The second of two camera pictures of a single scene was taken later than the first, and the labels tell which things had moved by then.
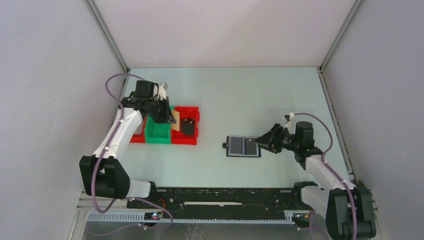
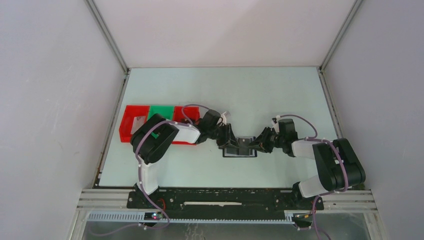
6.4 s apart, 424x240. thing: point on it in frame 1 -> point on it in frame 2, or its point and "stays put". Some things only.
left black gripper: (167, 117) -> (228, 138)
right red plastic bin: (186, 112) stays put
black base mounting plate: (162, 202) stays put
